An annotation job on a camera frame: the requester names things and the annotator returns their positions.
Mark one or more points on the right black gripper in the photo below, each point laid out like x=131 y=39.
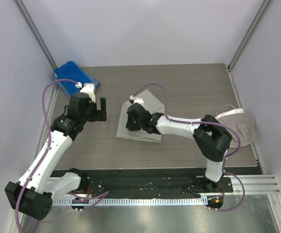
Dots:
x=130 y=126

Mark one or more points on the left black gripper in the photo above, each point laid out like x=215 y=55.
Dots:
x=99 y=115

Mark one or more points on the grey cloth napkin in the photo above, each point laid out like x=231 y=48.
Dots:
x=151 y=104

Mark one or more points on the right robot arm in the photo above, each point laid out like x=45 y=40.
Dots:
x=211 y=137

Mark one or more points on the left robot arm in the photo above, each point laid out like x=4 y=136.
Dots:
x=32 y=194

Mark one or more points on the blue folded towel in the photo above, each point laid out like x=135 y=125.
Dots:
x=71 y=71

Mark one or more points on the grey cloth pile in bowl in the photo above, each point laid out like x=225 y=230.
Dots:
x=242 y=123

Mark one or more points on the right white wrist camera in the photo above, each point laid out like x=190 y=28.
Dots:
x=134 y=99

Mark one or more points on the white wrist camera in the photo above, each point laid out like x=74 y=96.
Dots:
x=134 y=99
x=87 y=88

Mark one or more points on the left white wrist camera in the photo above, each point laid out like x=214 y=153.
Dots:
x=87 y=88

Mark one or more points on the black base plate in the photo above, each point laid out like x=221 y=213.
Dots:
x=154 y=180

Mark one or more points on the white slotted cable duct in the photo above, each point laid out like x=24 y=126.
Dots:
x=71 y=201

